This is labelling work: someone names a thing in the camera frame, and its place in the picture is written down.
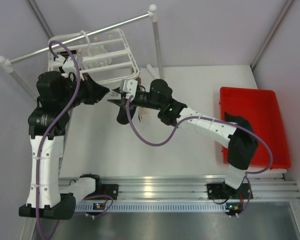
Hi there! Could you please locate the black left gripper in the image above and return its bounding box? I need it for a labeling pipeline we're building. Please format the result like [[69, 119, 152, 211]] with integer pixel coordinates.
[[58, 72, 109, 111]]

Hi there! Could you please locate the black sock pile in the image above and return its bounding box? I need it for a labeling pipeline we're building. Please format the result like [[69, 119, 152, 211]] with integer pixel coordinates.
[[116, 106, 137, 125]]

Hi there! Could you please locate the white plastic clip hanger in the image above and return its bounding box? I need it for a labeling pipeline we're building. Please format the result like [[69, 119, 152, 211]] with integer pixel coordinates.
[[51, 28, 140, 98]]

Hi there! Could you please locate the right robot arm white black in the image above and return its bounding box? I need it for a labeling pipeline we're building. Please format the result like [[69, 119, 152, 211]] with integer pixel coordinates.
[[109, 79, 259, 202]]

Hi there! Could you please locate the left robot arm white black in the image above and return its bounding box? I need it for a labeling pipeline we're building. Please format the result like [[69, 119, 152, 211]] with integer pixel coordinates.
[[19, 71, 110, 220]]

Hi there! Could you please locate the white red hanging sock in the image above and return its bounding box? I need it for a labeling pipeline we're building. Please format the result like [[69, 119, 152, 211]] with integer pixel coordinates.
[[80, 37, 112, 70]]

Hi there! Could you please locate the metal drying rack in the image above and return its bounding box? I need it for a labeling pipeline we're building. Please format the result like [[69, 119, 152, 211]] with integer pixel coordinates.
[[0, 4, 164, 100]]

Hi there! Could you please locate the red plastic tray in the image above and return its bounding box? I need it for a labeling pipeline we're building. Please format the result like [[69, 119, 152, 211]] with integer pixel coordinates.
[[219, 86, 291, 170]]

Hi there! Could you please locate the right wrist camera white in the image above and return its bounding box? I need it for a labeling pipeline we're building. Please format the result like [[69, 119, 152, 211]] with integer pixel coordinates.
[[119, 79, 138, 96]]

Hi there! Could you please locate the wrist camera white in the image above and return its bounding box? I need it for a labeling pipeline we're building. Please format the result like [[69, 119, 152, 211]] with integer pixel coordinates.
[[55, 54, 83, 74], [119, 79, 138, 96]]

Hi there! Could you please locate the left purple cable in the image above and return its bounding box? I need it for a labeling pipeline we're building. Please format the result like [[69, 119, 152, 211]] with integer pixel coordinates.
[[34, 41, 115, 240]]

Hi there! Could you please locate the purple cable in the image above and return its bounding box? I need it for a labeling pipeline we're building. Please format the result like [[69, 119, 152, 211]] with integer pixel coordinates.
[[127, 94, 274, 218], [34, 41, 115, 240]]

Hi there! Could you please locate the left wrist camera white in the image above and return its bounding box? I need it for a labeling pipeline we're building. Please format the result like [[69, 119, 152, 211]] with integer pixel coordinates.
[[55, 54, 83, 74]]

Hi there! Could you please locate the aluminium mounting rail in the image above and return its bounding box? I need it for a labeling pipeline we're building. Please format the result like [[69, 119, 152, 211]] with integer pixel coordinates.
[[75, 175, 300, 215]]

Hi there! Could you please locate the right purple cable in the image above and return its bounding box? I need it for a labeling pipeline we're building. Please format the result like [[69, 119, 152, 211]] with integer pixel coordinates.
[[127, 94, 274, 218]]

